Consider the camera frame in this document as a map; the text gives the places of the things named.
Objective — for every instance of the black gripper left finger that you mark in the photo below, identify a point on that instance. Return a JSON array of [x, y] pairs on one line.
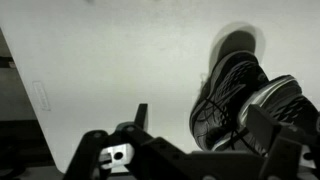
[[141, 116]]

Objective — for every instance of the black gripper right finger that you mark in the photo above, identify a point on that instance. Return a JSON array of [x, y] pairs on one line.
[[263, 123]]

